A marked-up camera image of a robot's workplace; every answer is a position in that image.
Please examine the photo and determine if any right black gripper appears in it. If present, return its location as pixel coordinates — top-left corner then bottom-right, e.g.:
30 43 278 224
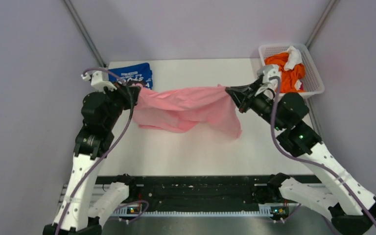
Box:
225 79 285 131

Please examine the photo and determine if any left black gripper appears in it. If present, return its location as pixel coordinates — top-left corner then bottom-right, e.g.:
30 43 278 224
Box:
102 80 141 129

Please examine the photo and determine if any pink t-shirt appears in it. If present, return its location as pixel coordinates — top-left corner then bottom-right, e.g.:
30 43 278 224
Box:
133 85 242 139

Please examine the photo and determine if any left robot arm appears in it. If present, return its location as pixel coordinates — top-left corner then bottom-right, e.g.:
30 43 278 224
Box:
43 84 141 235

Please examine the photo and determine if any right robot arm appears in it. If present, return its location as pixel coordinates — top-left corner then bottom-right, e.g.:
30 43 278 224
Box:
225 80 376 235

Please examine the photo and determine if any folded blue graphic t-shirt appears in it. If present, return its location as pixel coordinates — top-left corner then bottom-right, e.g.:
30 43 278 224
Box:
109 63 153 89

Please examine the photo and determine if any orange t-shirt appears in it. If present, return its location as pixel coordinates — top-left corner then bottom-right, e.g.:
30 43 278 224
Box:
264 52 306 93

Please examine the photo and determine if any white t-shirt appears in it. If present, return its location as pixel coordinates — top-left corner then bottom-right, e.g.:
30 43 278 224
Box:
283 46 303 71

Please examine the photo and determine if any white plastic basket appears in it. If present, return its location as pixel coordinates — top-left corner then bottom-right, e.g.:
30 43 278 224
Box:
258 43 325 98

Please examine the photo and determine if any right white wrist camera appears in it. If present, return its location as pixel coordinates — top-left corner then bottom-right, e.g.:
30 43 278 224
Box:
256 64 282 95

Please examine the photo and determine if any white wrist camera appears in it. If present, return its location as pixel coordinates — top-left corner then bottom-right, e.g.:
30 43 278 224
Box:
81 71 117 93
256 64 282 95

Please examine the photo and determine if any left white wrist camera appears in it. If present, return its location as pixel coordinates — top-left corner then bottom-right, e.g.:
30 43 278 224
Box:
81 71 117 93

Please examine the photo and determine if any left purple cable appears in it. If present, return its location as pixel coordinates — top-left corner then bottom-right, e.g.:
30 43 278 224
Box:
54 67 134 235

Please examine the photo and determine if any aluminium frame rail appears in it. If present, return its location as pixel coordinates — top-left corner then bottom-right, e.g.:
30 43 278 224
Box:
61 0 106 67

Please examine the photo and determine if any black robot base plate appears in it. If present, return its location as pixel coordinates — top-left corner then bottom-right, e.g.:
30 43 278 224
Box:
113 176 299 223

